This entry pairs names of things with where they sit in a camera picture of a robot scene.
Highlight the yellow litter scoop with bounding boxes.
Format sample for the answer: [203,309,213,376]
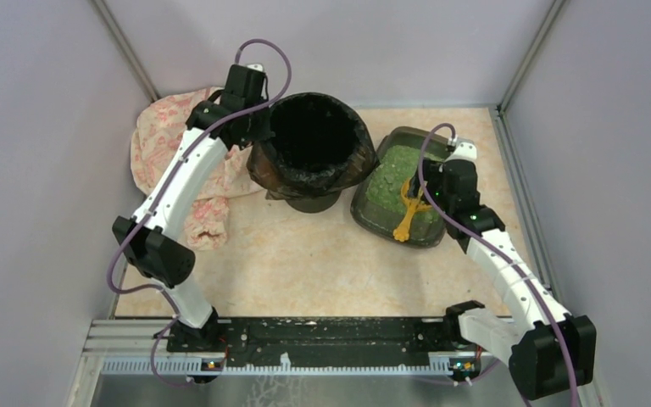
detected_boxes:
[392,179,431,243]

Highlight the black trash bin with bag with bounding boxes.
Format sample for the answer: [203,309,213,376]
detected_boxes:
[247,92,380,214]

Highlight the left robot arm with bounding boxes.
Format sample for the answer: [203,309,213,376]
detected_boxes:
[112,63,272,343]

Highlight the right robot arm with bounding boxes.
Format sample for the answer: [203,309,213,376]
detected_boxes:
[413,159,597,406]

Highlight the green cat litter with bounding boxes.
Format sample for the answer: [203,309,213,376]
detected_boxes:
[365,145,420,216]

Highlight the pink patterned cloth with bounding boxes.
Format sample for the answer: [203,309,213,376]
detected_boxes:
[129,86,264,252]

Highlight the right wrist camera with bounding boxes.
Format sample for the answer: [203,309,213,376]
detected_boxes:
[446,137,478,163]

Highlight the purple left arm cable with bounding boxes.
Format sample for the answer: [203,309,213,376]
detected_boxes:
[106,37,293,388]

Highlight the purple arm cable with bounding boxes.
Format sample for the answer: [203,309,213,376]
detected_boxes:
[106,37,293,388]
[416,122,583,407]

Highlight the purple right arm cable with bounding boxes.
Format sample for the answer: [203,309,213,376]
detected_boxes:
[416,122,583,407]

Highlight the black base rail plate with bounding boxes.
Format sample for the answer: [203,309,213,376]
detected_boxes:
[166,316,487,377]

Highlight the aluminium frame rail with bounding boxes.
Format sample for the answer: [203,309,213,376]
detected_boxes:
[84,316,495,381]

